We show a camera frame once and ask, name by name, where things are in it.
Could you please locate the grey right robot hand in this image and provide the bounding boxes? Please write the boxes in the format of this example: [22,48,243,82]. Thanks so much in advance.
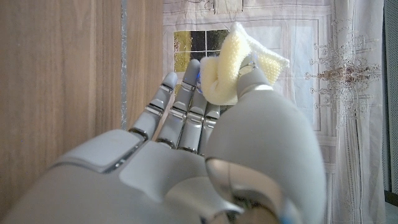
[0,58,327,224]

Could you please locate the pale yellow sponge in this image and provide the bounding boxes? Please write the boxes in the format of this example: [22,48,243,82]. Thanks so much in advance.
[199,21,290,106]

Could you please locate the printed window backdrop cloth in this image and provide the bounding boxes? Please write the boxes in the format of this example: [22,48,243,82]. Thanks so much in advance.
[163,0,386,224]

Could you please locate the grey perforated wall panel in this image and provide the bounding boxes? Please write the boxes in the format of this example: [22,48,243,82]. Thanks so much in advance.
[384,0,398,206]

